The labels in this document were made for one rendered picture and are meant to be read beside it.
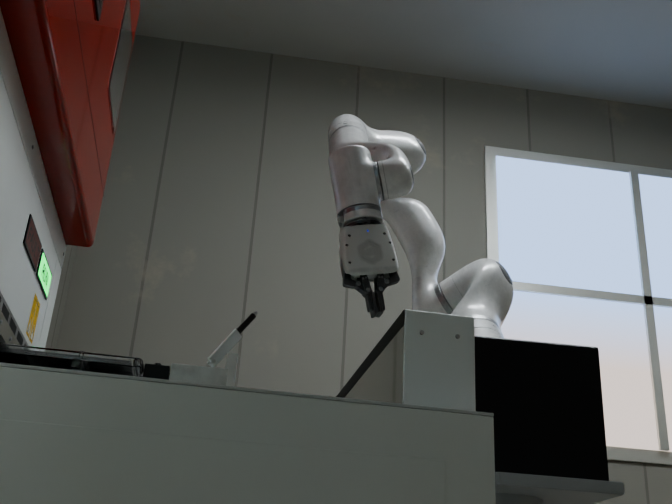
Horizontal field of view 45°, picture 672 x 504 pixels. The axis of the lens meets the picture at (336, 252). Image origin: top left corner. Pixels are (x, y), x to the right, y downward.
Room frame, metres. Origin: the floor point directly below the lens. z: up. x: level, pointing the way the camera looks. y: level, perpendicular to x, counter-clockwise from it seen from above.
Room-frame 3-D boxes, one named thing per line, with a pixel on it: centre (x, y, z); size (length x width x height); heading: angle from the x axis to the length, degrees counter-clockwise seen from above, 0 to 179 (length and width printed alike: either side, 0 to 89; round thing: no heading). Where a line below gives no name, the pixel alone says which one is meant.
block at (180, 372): (1.14, 0.18, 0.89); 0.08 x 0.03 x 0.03; 99
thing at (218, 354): (1.52, 0.20, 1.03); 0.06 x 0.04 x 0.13; 99
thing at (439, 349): (1.26, -0.10, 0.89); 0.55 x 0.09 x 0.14; 9
